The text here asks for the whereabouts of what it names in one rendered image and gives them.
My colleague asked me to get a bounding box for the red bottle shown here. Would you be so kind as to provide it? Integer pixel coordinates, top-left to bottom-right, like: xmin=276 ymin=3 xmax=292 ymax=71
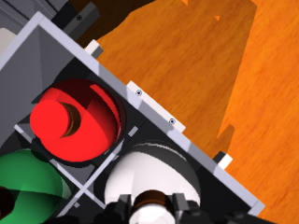
xmin=30 ymin=77 xmax=127 ymax=161

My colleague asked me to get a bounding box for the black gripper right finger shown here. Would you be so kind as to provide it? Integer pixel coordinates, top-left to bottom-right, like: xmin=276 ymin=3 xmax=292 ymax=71
xmin=172 ymin=192 xmax=277 ymax=224

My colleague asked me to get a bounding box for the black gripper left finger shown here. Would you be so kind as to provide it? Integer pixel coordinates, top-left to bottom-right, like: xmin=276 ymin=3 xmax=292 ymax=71
xmin=40 ymin=194 xmax=132 ymax=224

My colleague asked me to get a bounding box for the green bottle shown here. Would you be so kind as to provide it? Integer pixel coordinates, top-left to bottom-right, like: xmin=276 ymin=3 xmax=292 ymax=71
xmin=0 ymin=147 xmax=77 ymax=224

